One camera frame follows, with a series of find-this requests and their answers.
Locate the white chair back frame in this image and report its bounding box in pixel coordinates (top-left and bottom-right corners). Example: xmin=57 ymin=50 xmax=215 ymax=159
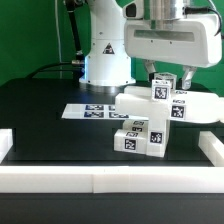
xmin=115 ymin=86 xmax=224 ymax=124

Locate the white chair seat part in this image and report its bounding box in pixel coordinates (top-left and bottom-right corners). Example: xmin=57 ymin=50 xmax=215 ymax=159
xmin=146 ymin=119 xmax=170 ymax=158

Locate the grey braided wrist cable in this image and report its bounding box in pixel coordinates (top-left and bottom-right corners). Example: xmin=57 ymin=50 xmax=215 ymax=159
xmin=183 ymin=0 xmax=224 ymax=37

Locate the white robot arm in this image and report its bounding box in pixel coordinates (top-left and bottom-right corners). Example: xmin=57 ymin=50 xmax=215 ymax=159
xmin=79 ymin=0 xmax=222 ymax=91

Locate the white right fence bar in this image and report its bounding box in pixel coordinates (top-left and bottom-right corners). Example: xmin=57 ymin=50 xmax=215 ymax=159
xmin=198 ymin=131 xmax=224 ymax=167

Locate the white thin cable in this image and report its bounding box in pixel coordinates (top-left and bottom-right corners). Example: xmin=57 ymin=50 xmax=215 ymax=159
xmin=54 ymin=0 xmax=64 ymax=80

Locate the white front fence bar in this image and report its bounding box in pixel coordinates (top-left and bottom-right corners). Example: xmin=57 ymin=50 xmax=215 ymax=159
xmin=0 ymin=166 xmax=224 ymax=193

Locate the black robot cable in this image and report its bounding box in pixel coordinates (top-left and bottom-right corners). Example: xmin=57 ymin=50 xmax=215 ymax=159
xmin=25 ymin=0 xmax=86 ymax=80

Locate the white marker base plate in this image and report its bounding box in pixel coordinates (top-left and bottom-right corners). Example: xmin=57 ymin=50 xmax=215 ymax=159
xmin=62 ymin=104 xmax=146 ymax=120

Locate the white left fence bar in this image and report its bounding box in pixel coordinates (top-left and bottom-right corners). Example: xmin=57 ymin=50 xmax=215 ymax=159
xmin=0 ymin=129 xmax=13 ymax=163

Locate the white fence bar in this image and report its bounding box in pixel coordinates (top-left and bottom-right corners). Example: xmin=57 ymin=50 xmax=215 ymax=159
xmin=0 ymin=129 xmax=13 ymax=163
xmin=198 ymin=131 xmax=224 ymax=167
xmin=0 ymin=166 xmax=224 ymax=193

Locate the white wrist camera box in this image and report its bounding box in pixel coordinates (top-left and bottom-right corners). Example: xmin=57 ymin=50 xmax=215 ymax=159
xmin=123 ymin=0 xmax=144 ymax=19

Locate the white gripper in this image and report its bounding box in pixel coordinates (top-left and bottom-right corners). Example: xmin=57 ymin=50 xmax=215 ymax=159
xmin=124 ymin=14 xmax=222 ymax=90

